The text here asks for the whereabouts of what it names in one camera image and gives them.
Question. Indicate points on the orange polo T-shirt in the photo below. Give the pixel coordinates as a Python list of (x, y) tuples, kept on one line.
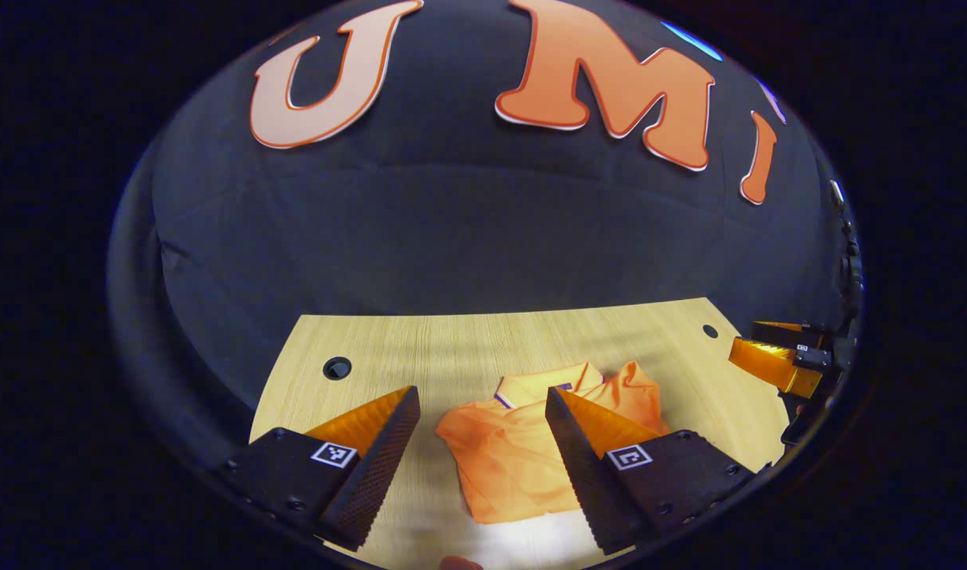
[(507, 459)]

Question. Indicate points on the black equipment stand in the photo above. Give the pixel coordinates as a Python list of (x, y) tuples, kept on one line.
[(851, 269)]

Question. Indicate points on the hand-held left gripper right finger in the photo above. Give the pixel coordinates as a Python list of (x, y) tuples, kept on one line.
[(578, 467)]

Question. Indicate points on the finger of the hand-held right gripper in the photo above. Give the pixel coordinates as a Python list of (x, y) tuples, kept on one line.
[(780, 331), (768, 364)]

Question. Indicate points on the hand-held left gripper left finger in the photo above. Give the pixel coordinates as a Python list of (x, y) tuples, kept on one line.
[(381, 467)]

